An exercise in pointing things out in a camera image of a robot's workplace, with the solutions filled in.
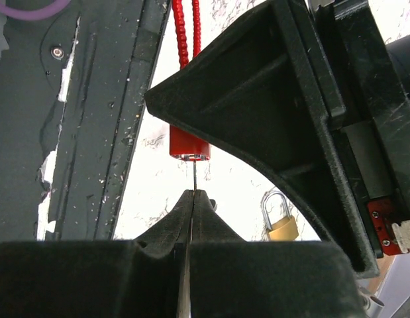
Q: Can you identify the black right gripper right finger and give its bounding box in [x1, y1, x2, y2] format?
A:
[189, 190, 365, 317]

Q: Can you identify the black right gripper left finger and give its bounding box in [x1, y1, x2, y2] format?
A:
[0, 190, 193, 317]

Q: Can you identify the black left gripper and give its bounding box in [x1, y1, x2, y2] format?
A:
[145, 1, 410, 278]

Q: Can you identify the brass padlock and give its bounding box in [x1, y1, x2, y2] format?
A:
[260, 189, 299, 241]

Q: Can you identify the red plastic seal tag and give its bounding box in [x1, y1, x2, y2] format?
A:
[168, 0, 212, 162]

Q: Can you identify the silver key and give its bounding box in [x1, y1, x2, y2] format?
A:
[193, 161, 197, 191]

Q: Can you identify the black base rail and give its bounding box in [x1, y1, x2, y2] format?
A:
[0, 1, 170, 242]

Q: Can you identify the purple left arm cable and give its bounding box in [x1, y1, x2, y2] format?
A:
[0, 0, 72, 21]

